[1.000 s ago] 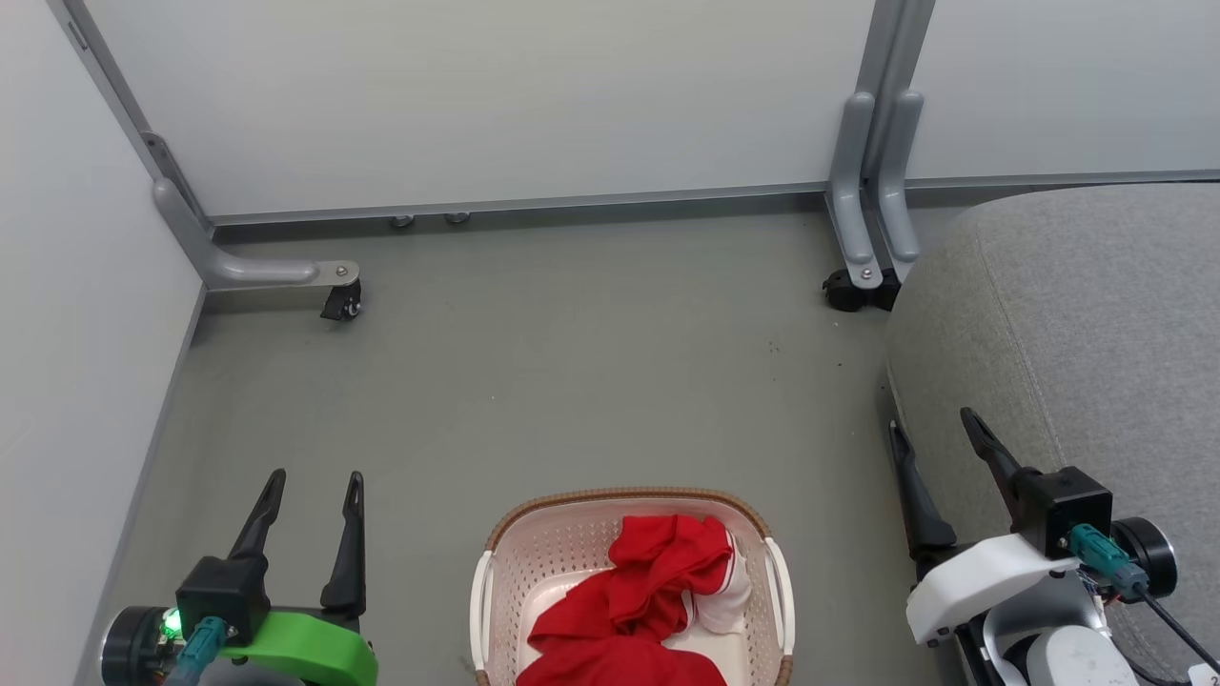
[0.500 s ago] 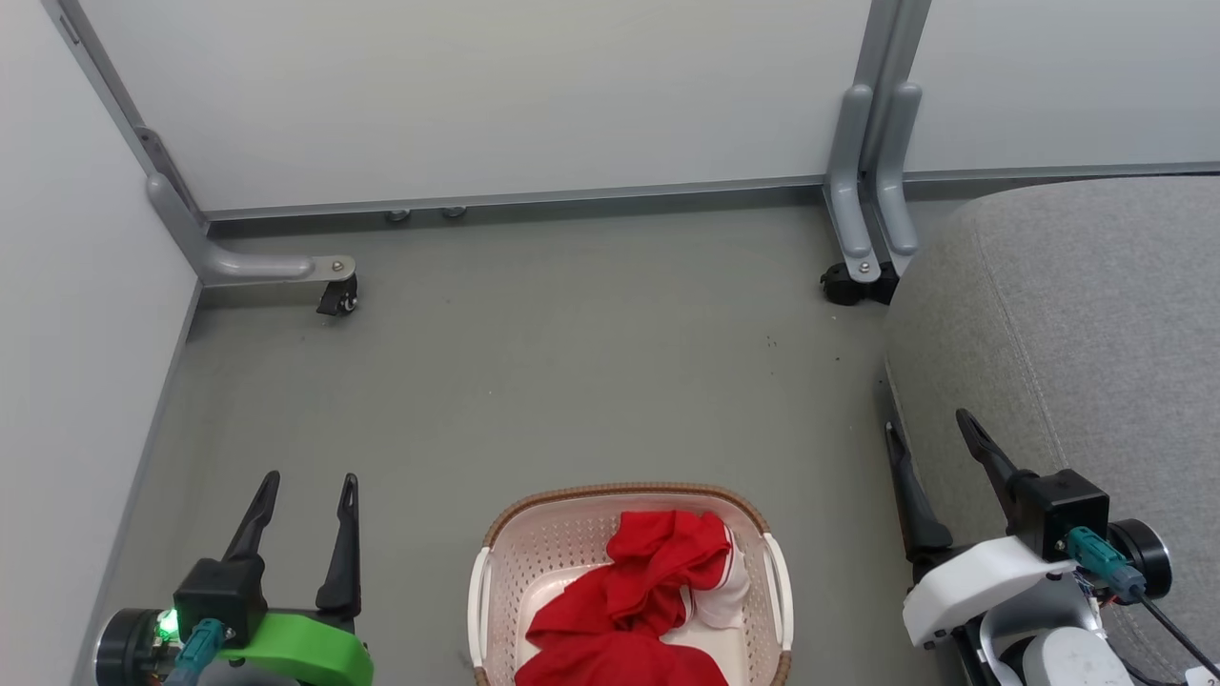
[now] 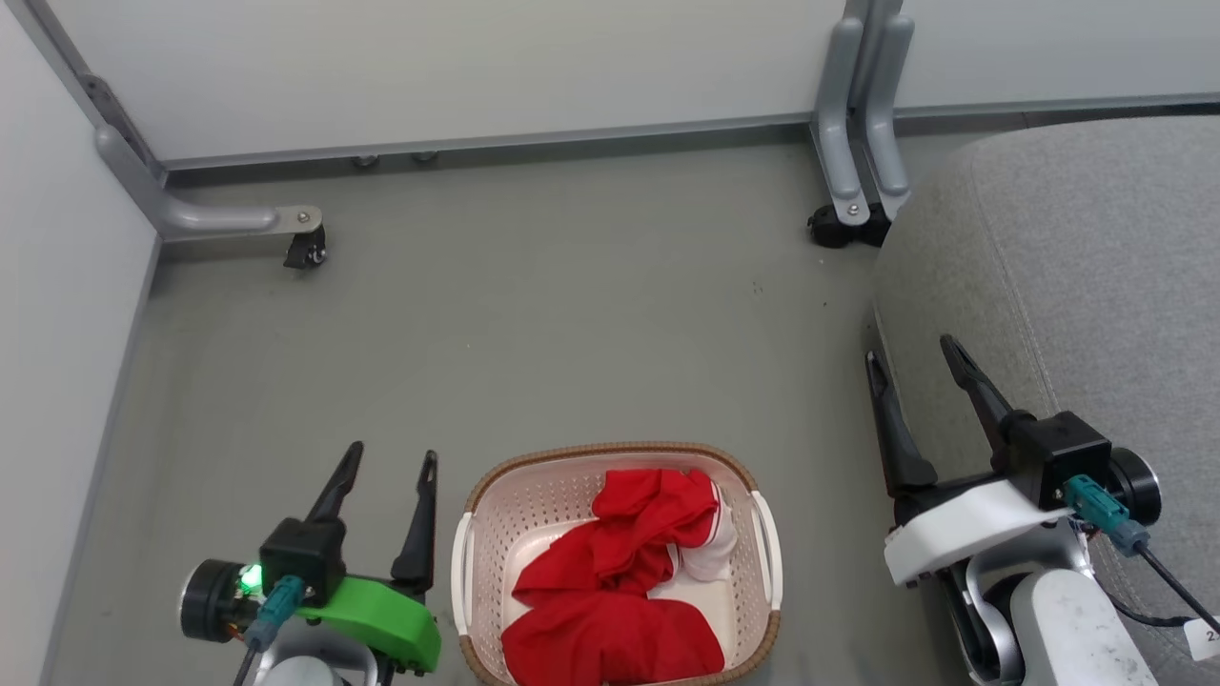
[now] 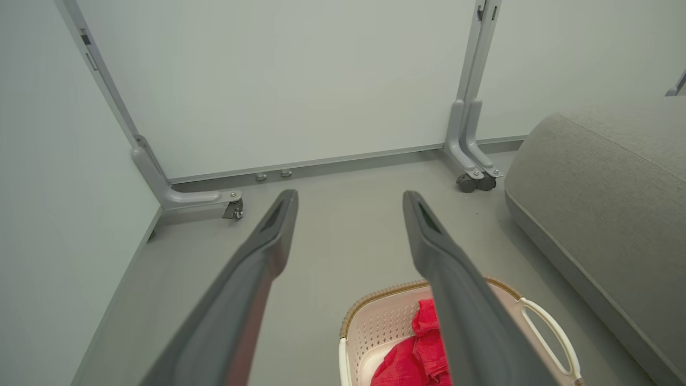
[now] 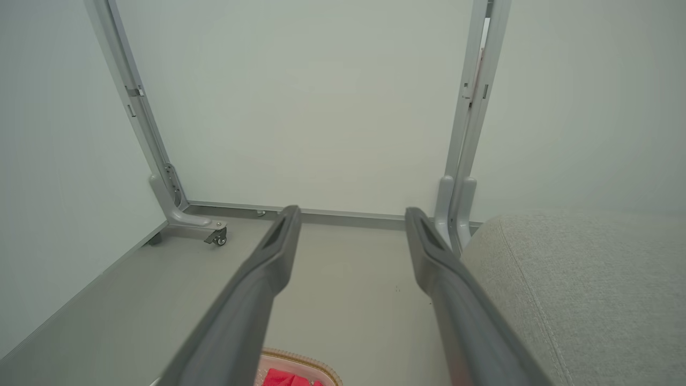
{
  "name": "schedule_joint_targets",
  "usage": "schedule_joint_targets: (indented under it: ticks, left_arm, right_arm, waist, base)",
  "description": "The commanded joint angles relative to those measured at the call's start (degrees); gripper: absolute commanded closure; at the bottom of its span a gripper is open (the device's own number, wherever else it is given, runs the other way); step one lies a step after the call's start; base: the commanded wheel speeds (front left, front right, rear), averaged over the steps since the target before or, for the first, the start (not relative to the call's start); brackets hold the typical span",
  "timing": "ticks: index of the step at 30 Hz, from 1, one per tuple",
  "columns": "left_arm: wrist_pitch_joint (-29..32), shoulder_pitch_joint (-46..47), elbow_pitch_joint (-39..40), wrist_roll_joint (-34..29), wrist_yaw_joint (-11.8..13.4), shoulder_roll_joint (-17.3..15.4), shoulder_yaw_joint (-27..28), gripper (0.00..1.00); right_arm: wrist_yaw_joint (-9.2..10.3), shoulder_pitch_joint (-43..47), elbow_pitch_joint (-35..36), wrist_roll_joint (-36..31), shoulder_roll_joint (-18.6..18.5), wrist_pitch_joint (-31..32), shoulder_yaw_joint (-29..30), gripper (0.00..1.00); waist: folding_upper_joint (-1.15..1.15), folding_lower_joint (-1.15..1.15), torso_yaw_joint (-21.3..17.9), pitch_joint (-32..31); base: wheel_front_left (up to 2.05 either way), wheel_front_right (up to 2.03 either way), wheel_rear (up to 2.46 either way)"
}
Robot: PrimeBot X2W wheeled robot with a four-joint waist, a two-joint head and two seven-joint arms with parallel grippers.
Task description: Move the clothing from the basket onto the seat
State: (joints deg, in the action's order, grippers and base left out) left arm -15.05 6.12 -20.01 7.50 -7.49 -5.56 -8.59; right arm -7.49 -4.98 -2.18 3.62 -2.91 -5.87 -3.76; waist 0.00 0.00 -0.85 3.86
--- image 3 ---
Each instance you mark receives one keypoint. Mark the red fleece garment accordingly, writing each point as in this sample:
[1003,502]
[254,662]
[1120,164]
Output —
[610,629]

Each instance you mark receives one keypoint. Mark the grey curved partition leg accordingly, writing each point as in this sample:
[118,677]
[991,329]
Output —
[191,217]

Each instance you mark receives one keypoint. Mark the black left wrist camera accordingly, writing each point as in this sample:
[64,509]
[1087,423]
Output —
[305,557]

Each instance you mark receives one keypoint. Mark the grey forked partition leg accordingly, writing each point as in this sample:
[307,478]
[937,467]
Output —
[834,124]

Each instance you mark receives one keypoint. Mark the white plastic laundry basket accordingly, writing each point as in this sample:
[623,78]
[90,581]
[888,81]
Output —
[534,514]

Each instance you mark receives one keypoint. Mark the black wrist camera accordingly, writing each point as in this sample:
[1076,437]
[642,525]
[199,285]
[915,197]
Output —
[1058,453]
[305,557]

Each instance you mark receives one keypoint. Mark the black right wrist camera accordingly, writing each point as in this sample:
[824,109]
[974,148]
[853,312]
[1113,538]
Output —
[1058,453]

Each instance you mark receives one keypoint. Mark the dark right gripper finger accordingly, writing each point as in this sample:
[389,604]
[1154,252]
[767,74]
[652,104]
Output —
[901,438]
[974,381]

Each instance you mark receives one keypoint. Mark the white garment with red stripes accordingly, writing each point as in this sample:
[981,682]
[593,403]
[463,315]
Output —
[713,557]

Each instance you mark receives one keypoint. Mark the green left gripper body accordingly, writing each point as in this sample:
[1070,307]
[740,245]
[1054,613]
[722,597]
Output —
[386,615]

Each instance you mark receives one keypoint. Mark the black round left wrist motor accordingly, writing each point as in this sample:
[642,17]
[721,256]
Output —
[205,600]

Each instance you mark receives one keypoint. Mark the black caster wheel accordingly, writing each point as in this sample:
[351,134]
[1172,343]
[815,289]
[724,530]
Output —
[831,229]
[307,250]

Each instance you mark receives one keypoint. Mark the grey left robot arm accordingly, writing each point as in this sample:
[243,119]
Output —
[310,669]

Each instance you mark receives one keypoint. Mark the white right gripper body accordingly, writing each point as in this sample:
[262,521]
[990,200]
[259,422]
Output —
[963,534]

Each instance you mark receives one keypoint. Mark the black round right wrist motor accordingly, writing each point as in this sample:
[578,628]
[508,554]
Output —
[1136,486]

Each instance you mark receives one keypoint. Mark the grey fabric sofa seat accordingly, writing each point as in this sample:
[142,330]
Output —
[1096,286]

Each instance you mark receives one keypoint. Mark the black round wrist motor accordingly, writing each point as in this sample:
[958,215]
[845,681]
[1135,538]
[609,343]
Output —
[205,600]
[1136,486]

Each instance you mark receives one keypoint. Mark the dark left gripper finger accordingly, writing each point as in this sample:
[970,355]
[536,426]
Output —
[419,534]
[338,486]

